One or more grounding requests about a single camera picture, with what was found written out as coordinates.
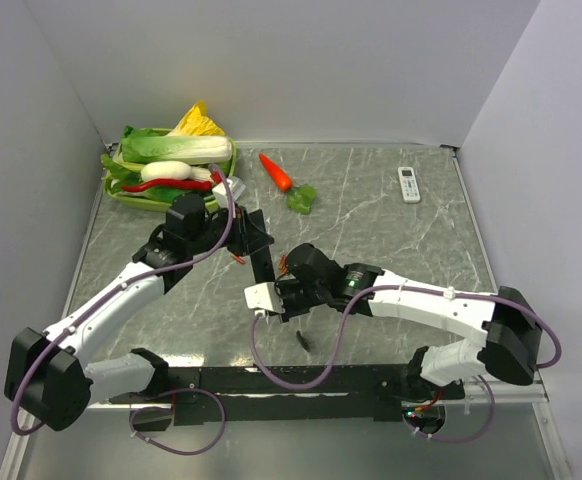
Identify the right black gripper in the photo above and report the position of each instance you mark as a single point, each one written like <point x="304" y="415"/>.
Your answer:
<point x="282" y="286"/>

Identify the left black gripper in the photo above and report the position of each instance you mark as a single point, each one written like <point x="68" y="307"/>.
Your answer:
<point x="247" y="237"/>

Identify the black remote control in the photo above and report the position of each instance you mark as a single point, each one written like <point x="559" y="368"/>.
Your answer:
<point x="262" y="266"/>

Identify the black battery cover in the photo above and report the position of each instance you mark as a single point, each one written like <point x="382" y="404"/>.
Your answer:
<point x="303" y="341"/>

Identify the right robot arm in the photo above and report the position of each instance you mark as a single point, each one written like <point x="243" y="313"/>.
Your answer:
<point x="498" y="333"/>

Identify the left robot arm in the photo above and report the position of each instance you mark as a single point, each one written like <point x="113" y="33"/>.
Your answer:
<point x="50" y="374"/>

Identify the white remote control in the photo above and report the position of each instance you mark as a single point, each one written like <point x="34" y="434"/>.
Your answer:
<point x="409" y="187"/>

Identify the orange toy carrot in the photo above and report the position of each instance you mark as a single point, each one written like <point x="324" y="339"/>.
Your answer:
<point x="299" y="198"/>

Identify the red chili pepper toy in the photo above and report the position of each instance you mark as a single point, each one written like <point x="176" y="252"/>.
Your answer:
<point x="192" y="185"/>

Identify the white radish toy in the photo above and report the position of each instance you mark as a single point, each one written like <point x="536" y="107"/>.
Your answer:
<point x="174" y="170"/>

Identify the green tray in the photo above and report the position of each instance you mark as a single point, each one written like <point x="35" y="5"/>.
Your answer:
<point x="140" y="147"/>

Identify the yellow leaf toy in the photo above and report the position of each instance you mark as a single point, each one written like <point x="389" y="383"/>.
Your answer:
<point x="196" y="122"/>

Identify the napa cabbage toy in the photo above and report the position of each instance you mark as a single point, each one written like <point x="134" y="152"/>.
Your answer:
<point x="148" y="145"/>

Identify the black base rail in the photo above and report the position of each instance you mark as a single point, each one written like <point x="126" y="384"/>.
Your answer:
<point x="370" y="391"/>

